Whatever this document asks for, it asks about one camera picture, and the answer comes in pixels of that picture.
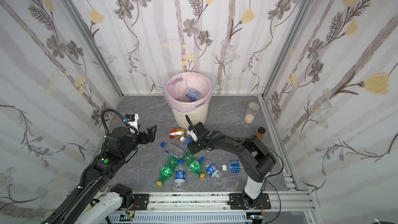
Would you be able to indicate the blue label bottle right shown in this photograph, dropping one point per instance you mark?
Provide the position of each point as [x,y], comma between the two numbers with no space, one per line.
[233,167]

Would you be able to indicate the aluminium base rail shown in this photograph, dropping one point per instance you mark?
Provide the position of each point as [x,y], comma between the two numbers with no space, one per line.
[284,207]

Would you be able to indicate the clear bottle blue cap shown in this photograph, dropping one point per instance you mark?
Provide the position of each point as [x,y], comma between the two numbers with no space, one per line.
[173,150]

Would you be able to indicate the amber jar black lid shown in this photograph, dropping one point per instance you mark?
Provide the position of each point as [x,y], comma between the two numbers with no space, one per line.
[260,133]

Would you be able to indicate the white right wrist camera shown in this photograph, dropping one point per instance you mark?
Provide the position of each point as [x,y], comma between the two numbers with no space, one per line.
[193,135]

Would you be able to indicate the red yellow juice bottle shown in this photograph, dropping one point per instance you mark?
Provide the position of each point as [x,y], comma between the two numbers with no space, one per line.
[177,133]

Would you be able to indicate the blue label water bottle front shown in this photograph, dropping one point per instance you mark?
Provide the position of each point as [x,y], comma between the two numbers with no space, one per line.
[179,177]

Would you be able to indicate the pink plastic bin liner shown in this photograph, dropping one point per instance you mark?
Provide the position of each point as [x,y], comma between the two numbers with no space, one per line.
[175,88]

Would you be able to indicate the pepsi label clear bottle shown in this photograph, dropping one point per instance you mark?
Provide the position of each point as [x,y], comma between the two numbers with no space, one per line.
[211,169]

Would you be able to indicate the clear jar with beige powder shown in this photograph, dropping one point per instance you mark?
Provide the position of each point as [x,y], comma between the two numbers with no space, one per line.
[251,112]

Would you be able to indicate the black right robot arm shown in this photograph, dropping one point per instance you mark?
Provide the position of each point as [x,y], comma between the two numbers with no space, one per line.
[255,157]

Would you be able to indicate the clear bottle blue label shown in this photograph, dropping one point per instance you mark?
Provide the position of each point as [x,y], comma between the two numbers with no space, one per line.
[192,95]
[186,140]

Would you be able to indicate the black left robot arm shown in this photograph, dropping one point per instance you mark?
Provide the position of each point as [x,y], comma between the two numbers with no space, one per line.
[114,154]

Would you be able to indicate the cream ribbed waste bin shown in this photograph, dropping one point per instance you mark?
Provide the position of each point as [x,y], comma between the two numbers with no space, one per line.
[196,116]

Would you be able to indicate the green soda bottle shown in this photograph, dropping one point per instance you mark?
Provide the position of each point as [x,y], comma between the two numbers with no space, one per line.
[167,170]
[193,165]

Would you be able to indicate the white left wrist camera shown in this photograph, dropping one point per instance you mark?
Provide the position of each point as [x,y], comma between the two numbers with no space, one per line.
[131,121]

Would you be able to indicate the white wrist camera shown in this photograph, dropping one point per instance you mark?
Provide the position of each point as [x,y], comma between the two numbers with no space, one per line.
[193,135]
[131,121]

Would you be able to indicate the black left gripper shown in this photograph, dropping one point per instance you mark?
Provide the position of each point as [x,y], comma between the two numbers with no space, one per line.
[142,136]

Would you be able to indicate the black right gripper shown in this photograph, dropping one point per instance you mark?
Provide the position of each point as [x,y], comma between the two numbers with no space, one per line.
[202,135]

